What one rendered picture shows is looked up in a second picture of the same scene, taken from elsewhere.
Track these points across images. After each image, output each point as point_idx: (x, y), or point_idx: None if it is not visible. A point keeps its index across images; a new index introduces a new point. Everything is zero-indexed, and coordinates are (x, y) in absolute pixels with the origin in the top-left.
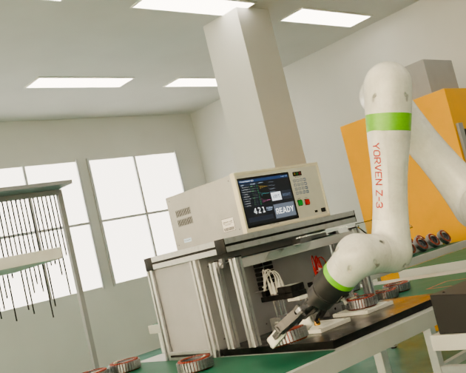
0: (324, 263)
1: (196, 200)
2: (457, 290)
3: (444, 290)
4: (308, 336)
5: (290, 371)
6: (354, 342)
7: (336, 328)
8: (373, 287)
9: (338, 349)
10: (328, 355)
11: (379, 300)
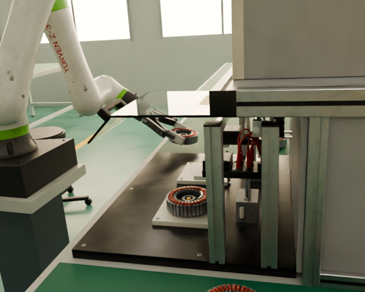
0: (298, 174)
1: None
2: (54, 142)
3: (63, 142)
4: (196, 162)
5: (165, 141)
6: (146, 164)
7: (177, 170)
8: (208, 240)
9: (152, 156)
10: (153, 151)
11: (197, 254)
